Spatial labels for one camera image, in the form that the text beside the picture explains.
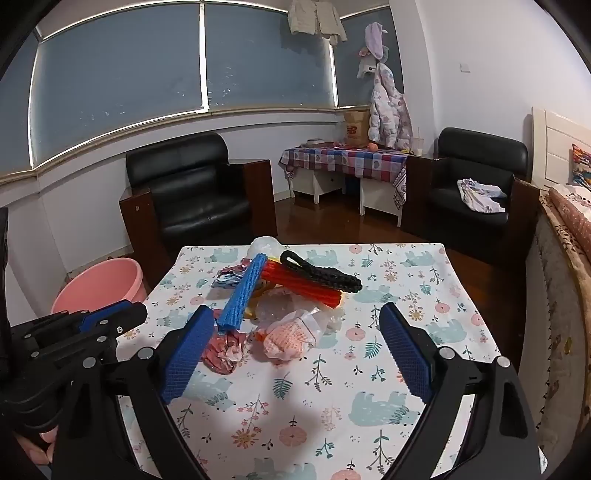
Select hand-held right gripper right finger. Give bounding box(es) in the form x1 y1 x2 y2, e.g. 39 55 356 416
379 302 541 480

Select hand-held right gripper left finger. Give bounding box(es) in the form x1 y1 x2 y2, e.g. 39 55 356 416
51 305 218 480

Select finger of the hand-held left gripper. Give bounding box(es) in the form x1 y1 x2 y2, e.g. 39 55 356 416
28 329 127 374
11 301 148 344

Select pink plastic bucket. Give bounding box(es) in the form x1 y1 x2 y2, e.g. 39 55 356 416
51 257 148 320

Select maroon wrapper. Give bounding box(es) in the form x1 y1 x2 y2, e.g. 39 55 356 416
202 310 252 374

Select blue foam net sleeve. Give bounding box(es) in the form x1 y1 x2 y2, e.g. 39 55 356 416
217 253 269 332

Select colourful wrapper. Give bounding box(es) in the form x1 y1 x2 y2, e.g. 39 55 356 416
212 261 252 289

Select plastic bag with orange print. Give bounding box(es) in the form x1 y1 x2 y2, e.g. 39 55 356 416
256 309 345 363

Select clear bubble plastic wrap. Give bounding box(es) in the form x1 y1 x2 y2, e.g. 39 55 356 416
256 288 345 333

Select black foam net sleeve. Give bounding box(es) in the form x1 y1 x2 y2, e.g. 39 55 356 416
280 250 363 293

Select red foam net sleeve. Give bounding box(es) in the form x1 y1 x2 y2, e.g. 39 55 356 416
261 259 343 308

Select clear plastic bag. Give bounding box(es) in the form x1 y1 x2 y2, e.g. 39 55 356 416
247 236 282 264

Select person's left hand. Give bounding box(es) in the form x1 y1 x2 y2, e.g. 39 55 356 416
13 425 60 466

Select grey patterned mattress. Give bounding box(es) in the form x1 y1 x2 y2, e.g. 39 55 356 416
518 212 555 444

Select black leather armchair wooden sides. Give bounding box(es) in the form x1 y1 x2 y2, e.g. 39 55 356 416
119 132 278 278
401 128 541 273

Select white desk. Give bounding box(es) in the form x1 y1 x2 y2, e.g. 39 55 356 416
291 166 407 227

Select bed with floral quilt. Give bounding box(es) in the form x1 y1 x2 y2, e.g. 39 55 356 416
538 194 591 462

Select white printed cloth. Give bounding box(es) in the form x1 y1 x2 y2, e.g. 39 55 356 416
457 178 507 214

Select plaid tablecloth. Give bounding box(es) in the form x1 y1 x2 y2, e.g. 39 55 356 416
278 144 409 208

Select pink dotted quilt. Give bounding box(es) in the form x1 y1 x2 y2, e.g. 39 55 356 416
547 184 591 259

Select brown paper bag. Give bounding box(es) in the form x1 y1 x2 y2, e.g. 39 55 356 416
342 108 371 146

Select white floral puffer jacket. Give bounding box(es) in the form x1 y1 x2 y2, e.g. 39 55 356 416
368 62 413 149

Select large curved window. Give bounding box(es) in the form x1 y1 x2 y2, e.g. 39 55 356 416
0 0 404 172

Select colourful striped pillow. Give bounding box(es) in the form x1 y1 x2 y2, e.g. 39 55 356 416
571 144 591 190

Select cream wooden headboard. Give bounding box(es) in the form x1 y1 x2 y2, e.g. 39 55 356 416
531 107 591 190

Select white cap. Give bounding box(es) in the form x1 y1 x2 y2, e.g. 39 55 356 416
358 48 377 79

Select purple plush hat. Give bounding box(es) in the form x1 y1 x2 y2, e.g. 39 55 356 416
365 22 390 60

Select cream hanging jacket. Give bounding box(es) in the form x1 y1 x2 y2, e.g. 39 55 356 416
287 0 348 45

